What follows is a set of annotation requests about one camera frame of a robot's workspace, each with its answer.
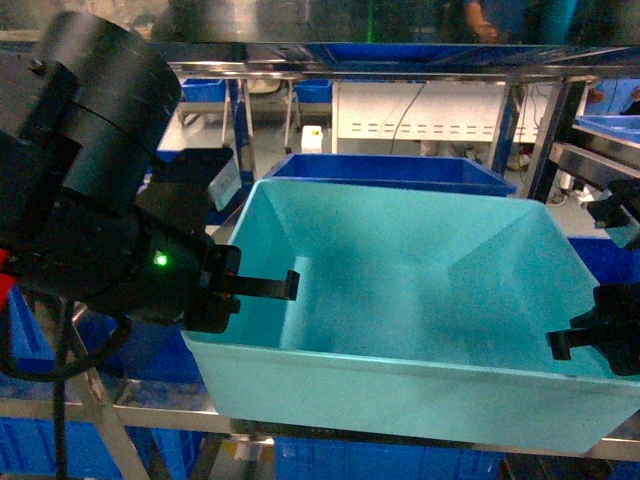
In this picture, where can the stainless steel shelf rack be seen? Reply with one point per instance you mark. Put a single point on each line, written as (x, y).
(383, 310)

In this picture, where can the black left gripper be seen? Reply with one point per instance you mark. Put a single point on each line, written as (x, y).
(156, 263)

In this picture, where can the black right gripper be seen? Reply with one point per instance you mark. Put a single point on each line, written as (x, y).
(620, 210)

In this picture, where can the blue bin behind teal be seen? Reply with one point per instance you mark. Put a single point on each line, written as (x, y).
(438, 174)

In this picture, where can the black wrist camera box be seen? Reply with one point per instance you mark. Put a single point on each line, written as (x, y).
(213, 168)

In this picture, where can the teal plastic bin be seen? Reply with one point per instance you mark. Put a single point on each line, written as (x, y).
(418, 313)

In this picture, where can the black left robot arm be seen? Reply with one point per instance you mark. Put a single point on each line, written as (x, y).
(83, 114)

